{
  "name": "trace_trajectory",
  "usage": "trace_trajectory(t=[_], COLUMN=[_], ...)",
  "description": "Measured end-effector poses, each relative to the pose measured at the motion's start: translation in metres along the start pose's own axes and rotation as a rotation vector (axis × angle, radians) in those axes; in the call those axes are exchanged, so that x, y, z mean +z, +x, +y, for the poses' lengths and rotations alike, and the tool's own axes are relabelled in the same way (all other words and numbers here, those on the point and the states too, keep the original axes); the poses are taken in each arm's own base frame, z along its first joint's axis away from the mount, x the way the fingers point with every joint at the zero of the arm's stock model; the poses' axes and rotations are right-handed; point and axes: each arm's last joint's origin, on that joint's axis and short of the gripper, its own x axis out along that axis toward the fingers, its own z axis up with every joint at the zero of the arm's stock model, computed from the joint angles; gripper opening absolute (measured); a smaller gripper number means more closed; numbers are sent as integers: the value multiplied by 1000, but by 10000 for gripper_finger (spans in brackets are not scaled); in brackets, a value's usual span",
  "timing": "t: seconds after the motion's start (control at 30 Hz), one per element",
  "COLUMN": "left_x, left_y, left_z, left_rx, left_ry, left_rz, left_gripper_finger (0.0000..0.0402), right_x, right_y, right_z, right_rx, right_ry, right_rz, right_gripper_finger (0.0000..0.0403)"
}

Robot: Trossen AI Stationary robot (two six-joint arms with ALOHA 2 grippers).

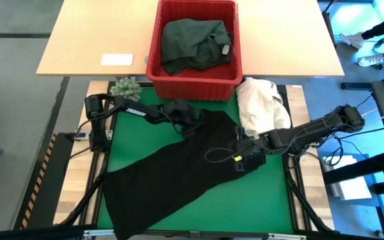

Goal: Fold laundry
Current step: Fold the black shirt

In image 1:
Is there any dark green garment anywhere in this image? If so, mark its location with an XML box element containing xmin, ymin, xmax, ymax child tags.
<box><xmin>161</xmin><ymin>19</ymin><xmax>233</xmax><ymax>76</ymax></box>

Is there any black desk foot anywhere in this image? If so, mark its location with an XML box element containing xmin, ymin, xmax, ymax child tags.
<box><xmin>341</xmin><ymin>81</ymin><xmax>373</xmax><ymax>91</ymax></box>

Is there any cream garment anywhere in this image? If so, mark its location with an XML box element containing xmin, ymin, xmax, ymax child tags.
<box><xmin>235</xmin><ymin>77</ymin><xmax>292</xmax><ymax>139</ymax></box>

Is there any black table frame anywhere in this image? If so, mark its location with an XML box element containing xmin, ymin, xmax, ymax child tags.
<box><xmin>58</xmin><ymin>79</ymin><xmax>335</xmax><ymax>240</ymax></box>

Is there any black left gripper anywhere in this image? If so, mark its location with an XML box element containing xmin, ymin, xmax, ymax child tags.
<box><xmin>163</xmin><ymin>99</ymin><xmax>203</xmax><ymax>137</ymax></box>

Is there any artificial green potted plant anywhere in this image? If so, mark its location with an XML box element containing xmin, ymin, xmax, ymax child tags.
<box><xmin>109</xmin><ymin>77</ymin><xmax>143</xmax><ymax>103</ymax></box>

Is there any person's white shoe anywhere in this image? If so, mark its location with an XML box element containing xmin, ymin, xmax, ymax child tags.
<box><xmin>357</xmin><ymin>53</ymin><xmax>384</xmax><ymax>67</ymax></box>
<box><xmin>338</xmin><ymin>31</ymin><xmax>366</xmax><ymax>50</ymax></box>

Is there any light wooden desk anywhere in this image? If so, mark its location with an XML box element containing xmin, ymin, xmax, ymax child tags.
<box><xmin>35</xmin><ymin>0</ymin><xmax>345</xmax><ymax>78</ymax></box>

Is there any white box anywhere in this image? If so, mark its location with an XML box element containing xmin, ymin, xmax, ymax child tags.
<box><xmin>325</xmin><ymin>155</ymin><xmax>373</xmax><ymax>201</ymax></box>

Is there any black garment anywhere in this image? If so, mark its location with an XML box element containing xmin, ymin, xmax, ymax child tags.
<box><xmin>102</xmin><ymin>109</ymin><xmax>267</xmax><ymax>240</ymax></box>

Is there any black hazard-striped plate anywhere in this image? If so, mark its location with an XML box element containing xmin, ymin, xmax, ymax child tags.
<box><xmin>13</xmin><ymin>133</ymin><xmax>69</xmax><ymax>231</ymax></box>

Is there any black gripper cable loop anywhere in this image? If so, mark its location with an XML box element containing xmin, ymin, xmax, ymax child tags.
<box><xmin>204</xmin><ymin>147</ymin><xmax>238</xmax><ymax>164</ymax></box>

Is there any red plastic bin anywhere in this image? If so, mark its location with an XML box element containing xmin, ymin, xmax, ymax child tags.
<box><xmin>145</xmin><ymin>0</ymin><xmax>244</xmax><ymax>102</ymax></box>

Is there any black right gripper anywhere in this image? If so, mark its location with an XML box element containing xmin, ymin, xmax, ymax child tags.
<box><xmin>233</xmin><ymin>125</ymin><xmax>268</xmax><ymax>173</ymax></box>

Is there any wooden side board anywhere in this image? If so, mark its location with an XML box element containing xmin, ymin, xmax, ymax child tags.
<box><xmin>53</xmin><ymin>79</ymin><xmax>116</xmax><ymax>226</ymax></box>
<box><xmin>285</xmin><ymin>85</ymin><xmax>335</xmax><ymax>231</ymax></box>

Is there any white rectangular pad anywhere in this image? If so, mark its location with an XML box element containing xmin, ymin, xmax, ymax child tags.
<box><xmin>100</xmin><ymin>53</ymin><xmax>135</xmax><ymax>67</ymax></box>

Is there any silver frame bracket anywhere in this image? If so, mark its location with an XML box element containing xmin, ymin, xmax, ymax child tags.
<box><xmin>83</xmin><ymin>229</ymin><xmax>115</xmax><ymax>237</ymax></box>
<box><xmin>267</xmin><ymin>233</ymin><xmax>307</xmax><ymax>240</ymax></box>

